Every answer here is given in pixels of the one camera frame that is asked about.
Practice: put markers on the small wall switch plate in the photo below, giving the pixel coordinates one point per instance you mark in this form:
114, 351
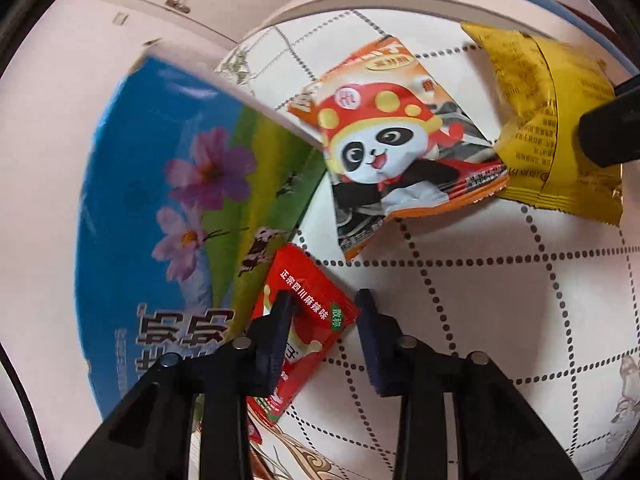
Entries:
119, 18

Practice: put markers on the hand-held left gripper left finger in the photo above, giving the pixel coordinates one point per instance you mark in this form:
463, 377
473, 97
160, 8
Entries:
272, 355

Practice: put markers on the crinkled yellow snack packet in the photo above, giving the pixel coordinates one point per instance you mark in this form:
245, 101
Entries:
540, 110

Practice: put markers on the printed cardboard box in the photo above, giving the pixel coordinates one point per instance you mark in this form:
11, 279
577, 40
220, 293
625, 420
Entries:
150, 160

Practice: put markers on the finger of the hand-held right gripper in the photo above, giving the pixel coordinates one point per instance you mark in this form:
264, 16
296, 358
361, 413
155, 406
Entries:
612, 130

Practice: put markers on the panda print snack packet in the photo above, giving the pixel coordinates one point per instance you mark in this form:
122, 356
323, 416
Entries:
380, 160

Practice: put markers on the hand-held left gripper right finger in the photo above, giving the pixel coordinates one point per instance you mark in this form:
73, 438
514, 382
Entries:
375, 355

